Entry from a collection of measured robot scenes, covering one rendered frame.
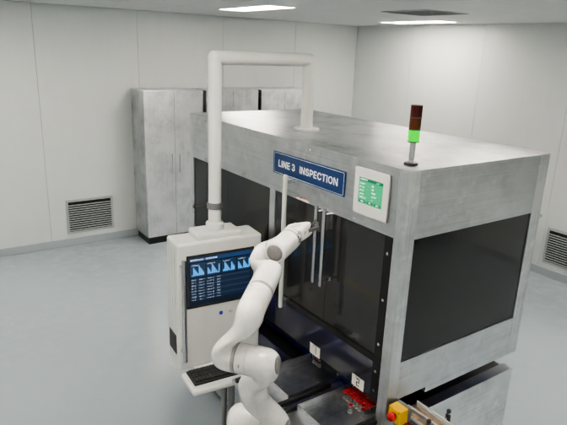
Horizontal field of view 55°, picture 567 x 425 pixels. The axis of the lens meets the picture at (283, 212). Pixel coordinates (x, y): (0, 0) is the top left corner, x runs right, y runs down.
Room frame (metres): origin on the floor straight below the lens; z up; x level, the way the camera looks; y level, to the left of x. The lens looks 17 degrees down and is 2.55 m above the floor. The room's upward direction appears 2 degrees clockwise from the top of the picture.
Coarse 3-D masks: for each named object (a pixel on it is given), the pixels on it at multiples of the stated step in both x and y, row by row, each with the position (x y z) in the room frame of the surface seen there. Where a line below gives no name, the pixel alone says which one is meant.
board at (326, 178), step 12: (276, 156) 2.92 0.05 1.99; (288, 156) 2.83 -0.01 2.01; (276, 168) 2.92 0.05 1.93; (288, 168) 2.83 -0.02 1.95; (300, 168) 2.73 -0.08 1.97; (312, 168) 2.65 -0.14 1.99; (324, 168) 2.58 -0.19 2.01; (300, 180) 2.73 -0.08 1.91; (312, 180) 2.65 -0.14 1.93; (324, 180) 2.57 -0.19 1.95; (336, 180) 2.50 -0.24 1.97; (336, 192) 2.50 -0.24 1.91
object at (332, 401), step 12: (348, 384) 2.44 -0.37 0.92; (324, 396) 2.35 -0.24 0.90; (336, 396) 2.37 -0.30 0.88; (300, 408) 2.23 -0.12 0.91; (312, 408) 2.27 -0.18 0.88; (324, 408) 2.27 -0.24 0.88; (336, 408) 2.28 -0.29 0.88; (312, 420) 2.16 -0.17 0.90; (324, 420) 2.19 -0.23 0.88; (336, 420) 2.19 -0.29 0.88; (348, 420) 2.19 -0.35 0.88; (360, 420) 2.20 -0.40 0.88
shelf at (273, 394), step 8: (240, 376) 2.52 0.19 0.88; (336, 384) 2.49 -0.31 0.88; (272, 392) 2.39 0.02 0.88; (320, 392) 2.41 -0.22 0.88; (280, 400) 2.33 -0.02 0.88; (304, 400) 2.34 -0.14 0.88; (288, 416) 2.21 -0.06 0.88; (296, 416) 2.21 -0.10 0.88; (296, 424) 2.15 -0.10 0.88; (304, 424) 2.15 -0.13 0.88; (376, 424) 2.17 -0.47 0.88
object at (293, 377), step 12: (288, 360) 2.64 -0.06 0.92; (300, 360) 2.68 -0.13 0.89; (288, 372) 2.57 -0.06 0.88; (300, 372) 2.58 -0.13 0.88; (312, 372) 2.58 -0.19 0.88; (324, 372) 2.59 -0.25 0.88; (276, 384) 2.41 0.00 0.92; (288, 384) 2.47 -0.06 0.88; (300, 384) 2.47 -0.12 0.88; (312, 384) 2.47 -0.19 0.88; (324, 384) 2.45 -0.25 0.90; (288, 396) 2.32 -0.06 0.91
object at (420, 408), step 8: (416, 408) 2.24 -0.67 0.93; (424, 408) 2.20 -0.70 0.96; (416, 416) 2.18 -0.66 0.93; (424, 416) 2.13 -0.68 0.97; (432, 416) 2.18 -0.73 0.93; (440, 416) 2.13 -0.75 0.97; (448, 416) 2.13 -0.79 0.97; (416, 424) 2.12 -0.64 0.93; (424, 424) 2.12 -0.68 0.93; (432, 424) 2.08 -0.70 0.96; (440, 424) 2.12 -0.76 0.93; (448, 424) 2.09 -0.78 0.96
